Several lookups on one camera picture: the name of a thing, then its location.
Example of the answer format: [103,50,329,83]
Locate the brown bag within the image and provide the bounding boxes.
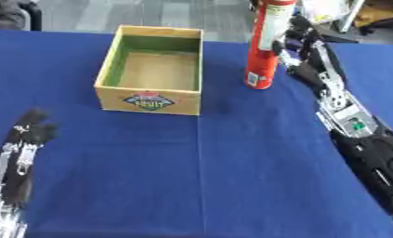
[353,0,393,35]

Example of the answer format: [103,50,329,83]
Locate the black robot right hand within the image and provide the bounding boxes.
[270,15,349,98]

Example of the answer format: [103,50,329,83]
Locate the black chair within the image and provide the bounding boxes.
[0,0,46,33]

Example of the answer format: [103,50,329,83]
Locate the red bottle with white label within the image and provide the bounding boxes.
[242,0,299,91]

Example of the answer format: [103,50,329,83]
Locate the tan cardboard box green inside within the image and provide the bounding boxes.
[93,24,206,117]

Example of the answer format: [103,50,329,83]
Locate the white board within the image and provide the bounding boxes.
[298,0,367,33]

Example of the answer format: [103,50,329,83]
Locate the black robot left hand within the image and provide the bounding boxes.
[0,107,61,209]

